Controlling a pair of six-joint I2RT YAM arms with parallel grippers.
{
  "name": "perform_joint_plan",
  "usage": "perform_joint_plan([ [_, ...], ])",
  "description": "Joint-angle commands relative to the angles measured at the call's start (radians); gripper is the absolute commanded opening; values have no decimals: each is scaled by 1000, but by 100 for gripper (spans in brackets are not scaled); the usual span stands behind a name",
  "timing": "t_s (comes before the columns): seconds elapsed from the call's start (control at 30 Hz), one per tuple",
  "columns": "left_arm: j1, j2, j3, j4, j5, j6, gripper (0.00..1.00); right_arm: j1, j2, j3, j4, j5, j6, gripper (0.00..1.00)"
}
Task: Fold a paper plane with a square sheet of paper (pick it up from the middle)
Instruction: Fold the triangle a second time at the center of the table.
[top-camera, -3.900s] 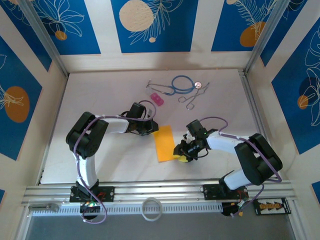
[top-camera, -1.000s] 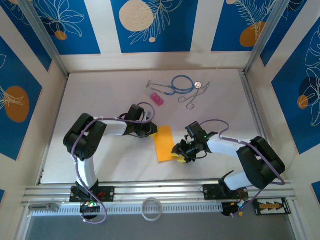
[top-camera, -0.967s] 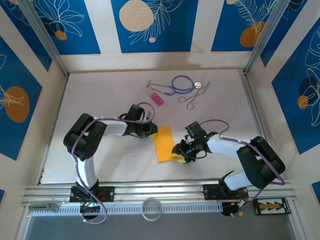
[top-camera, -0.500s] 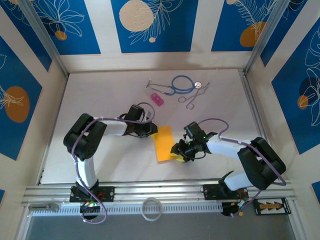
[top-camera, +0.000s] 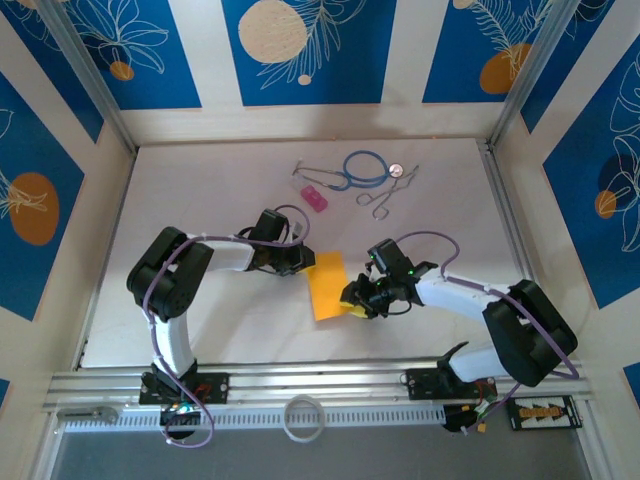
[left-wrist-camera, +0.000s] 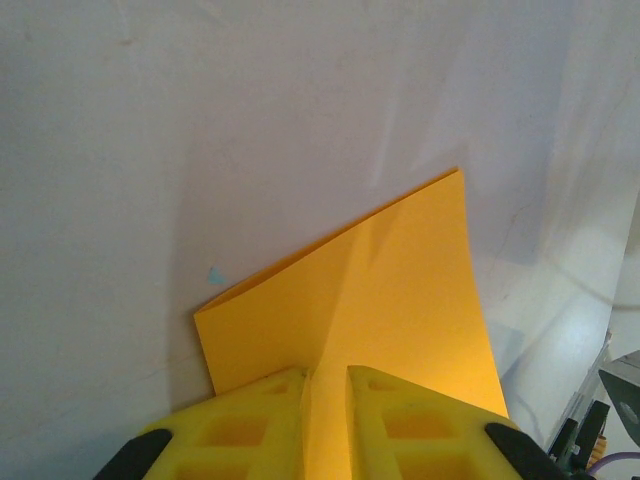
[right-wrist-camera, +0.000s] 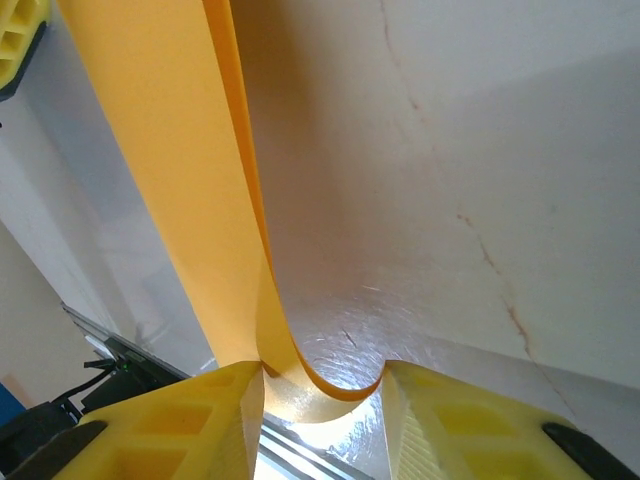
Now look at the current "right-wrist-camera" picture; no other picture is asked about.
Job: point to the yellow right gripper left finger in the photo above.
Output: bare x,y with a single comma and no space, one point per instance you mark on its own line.
175,425

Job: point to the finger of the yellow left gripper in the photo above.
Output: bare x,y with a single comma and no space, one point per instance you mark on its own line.
20,35

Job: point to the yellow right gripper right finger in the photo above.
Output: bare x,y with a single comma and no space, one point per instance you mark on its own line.
475,440

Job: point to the orange paper sheet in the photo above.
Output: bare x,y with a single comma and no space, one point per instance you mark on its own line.
165,125

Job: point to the aluminium mounting rail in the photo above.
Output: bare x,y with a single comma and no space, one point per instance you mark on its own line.
300,450

